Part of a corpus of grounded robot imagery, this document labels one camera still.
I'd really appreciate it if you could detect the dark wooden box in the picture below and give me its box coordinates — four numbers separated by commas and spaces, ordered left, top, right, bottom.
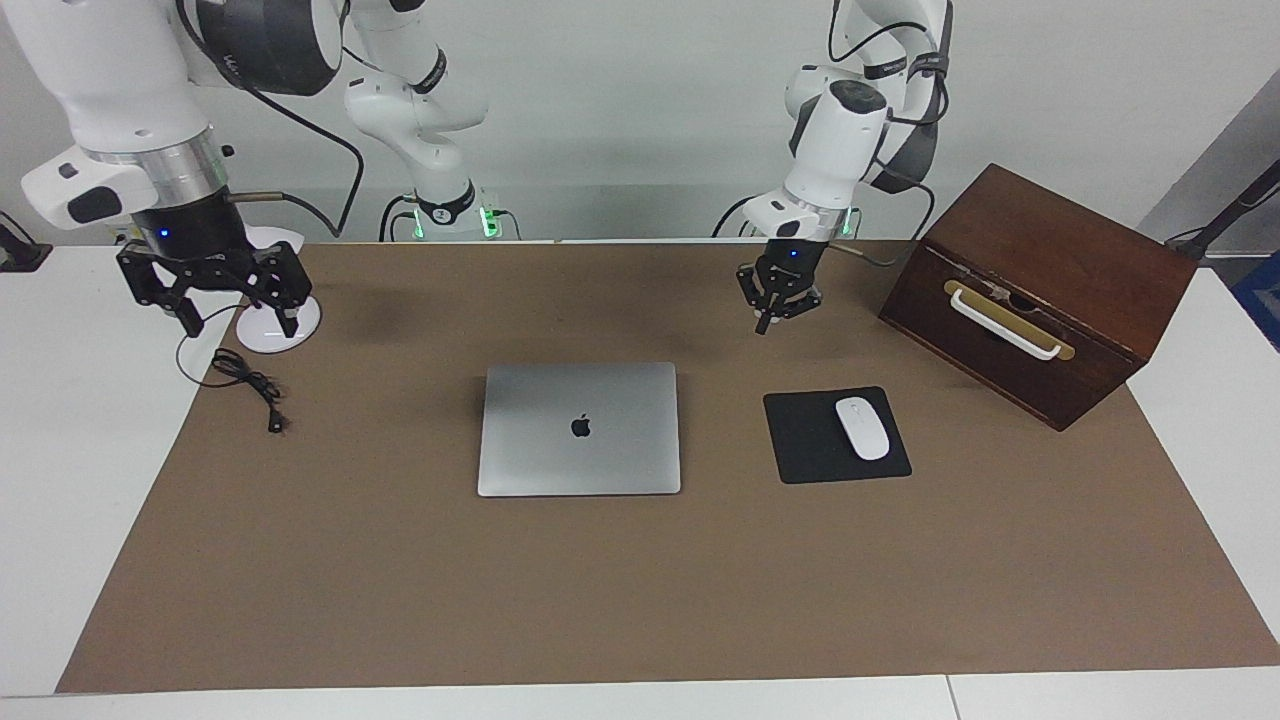
878, 163, 1199, 432

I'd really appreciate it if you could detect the black left base cable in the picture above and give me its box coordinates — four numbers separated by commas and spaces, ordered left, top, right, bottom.
712, 195, 776, 239

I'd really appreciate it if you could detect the black base cable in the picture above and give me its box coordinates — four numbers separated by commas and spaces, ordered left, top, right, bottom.
378, 195, 421, 243
712, 195, 776, 239

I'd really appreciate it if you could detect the black clamp mount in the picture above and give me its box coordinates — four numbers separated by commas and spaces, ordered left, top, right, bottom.
0, 212, 53, 273

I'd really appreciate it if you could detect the black stand pole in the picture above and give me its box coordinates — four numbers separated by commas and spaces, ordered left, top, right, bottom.
1165, 160, 1280, 263

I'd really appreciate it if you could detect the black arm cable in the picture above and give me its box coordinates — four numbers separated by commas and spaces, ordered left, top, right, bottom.
175, 0, 366, 239
828, 0, 951, 269

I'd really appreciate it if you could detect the brass handle plate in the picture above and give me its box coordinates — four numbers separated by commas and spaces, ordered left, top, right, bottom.
943, 279, 1077, 362

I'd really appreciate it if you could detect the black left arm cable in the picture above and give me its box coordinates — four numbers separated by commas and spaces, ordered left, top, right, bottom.
828, 0, 951, 269

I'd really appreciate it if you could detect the grey aluminium laptop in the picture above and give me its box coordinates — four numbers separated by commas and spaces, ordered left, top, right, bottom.
477, 362, 683, 498

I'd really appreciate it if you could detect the black right base cable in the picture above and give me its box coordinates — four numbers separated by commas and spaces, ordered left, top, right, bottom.
378, 195, 421, 243

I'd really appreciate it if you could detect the black mouse pad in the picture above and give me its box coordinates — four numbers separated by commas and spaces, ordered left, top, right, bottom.
763, 386, 913, 486

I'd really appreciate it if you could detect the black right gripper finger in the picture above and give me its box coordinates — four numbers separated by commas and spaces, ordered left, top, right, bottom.
250, 243, 313, 338
117, 250, 206, 336

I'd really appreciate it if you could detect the white box handle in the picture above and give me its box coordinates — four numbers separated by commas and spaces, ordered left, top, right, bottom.
948, 288, 1063, 361

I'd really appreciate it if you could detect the white computer mouse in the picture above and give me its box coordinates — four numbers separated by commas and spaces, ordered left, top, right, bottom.
835, 397, 891, 462

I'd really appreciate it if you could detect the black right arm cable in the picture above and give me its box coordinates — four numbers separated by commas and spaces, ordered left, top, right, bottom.
175, 0, 366, 239

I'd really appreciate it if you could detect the white desk lamp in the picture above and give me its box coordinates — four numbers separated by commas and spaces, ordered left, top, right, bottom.
235, 227, 323, 354

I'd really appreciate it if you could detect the brown table mat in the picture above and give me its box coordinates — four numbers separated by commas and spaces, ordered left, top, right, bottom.
55, 240, 1280, 694

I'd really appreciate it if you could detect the black lamp power cable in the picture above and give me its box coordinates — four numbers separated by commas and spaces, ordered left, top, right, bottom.
176, 303, 288, 435

